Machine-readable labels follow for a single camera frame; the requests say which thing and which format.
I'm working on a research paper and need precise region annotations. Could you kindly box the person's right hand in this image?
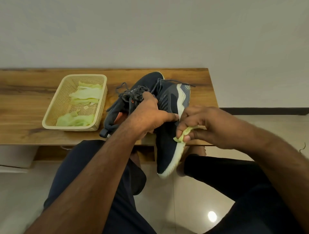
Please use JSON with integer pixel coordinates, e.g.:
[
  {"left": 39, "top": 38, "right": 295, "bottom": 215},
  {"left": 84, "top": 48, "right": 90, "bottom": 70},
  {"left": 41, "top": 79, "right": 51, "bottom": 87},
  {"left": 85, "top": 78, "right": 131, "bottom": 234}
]
[{"left": 175, "top": 105, "right": 251, "bottom": 151}]

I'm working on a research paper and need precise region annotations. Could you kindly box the person's left hand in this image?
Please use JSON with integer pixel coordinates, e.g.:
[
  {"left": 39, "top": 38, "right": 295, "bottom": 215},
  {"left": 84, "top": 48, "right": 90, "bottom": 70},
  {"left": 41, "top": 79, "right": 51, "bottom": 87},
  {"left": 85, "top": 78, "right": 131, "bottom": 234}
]
[{"left": 125, "top": 91, "right": 180, "bottom": 141}]

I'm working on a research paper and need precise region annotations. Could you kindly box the grey shoelace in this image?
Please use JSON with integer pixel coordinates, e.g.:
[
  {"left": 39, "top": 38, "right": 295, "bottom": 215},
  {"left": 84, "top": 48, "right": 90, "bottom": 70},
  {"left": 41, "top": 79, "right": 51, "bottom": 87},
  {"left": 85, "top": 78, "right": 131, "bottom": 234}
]
[
  {"left": 150, "top": 78, "right": 196, "bottom": 97},
  {"left": 106, "top": 82, "right": 151, "bottom": 114}
]

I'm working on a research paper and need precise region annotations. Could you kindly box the dark sneaker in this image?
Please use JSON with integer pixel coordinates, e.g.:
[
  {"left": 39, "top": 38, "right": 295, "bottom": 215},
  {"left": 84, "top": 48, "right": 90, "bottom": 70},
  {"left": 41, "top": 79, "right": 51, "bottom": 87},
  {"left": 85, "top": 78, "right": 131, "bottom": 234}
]
[
  {"left": 99, "top": 71, "right": 164, "bottom": 139},
  {"left": 151, "top": 78, "right": 192, "bottom": 179}
]

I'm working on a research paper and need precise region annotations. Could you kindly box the person's left forearm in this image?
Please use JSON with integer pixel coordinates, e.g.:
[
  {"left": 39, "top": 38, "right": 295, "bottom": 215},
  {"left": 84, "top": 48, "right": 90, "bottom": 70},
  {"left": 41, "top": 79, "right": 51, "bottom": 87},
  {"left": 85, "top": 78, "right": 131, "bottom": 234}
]
[{"left": 24, "top": 125, "right": 143, "bottom": 234}]

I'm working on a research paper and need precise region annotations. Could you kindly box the person's left leg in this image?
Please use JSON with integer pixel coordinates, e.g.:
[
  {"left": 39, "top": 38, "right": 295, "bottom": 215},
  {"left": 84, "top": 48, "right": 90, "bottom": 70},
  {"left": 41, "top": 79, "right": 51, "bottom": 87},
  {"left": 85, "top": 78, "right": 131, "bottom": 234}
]
[{"left": 130, "top": 149, "right": 142, "bottom": 169}]

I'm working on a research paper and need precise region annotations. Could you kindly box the dark baseboard strip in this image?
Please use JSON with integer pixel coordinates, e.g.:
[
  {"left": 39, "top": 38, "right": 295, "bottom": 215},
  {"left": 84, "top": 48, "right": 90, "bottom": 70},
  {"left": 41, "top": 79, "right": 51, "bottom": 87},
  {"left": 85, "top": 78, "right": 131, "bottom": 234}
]
[{"left": 220, "top": 107, "right": 309, "bottom": 116}]

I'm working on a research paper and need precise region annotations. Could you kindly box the cream plastic mesh basket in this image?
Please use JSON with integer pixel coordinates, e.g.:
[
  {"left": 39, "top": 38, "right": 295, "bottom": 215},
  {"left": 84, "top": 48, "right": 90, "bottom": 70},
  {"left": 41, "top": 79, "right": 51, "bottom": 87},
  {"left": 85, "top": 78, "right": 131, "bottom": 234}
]
[{"left": 42, "top": 74, "right": 108, "bottom": 132}]

